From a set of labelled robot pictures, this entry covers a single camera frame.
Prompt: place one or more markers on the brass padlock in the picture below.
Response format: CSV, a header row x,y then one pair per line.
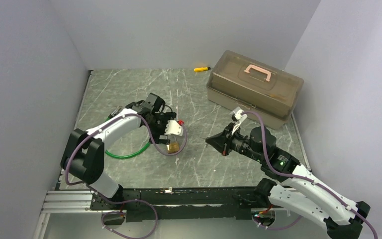
x,y
173,147

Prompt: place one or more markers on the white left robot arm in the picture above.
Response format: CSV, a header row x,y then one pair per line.
x,y
83,158

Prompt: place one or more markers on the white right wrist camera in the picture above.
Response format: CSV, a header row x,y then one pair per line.
x,y
238,117

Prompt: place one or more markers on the silver key bunch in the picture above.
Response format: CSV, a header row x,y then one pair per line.
x,y
115,112

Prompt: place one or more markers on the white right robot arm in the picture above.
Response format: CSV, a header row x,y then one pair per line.
x,y
288,184

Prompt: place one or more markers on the yellow screwdriver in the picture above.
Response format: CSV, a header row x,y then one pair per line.
x,y
201,69

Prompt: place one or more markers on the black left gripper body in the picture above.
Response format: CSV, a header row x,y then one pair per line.
x,y
157,127

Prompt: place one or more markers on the translucent brown toolbox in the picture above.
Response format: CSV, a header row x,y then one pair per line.
x,y
239,81

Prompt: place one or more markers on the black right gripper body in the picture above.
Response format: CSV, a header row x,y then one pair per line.
x,y
240,143

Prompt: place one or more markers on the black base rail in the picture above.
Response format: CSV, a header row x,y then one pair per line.
x,y
186,203

